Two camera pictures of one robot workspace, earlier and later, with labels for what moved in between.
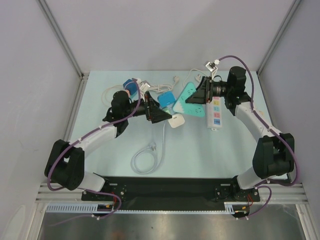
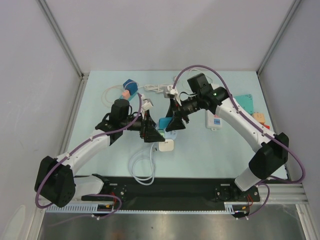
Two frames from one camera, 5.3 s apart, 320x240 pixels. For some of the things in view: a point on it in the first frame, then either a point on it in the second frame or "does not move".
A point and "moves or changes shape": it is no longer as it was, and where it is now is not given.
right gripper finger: (203, 84) → (173, 108)
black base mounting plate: (171, 192) does not move
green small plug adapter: (166, 109) → (162, 132)
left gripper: (156, 114) → (148, 131)
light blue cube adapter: (164, 99) moves or changes shape
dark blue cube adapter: (131, 85) does not move
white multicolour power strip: (214, 113) does not move
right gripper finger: (199, 96) → (176, 123)
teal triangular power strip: (181, 106) moves or changes shape
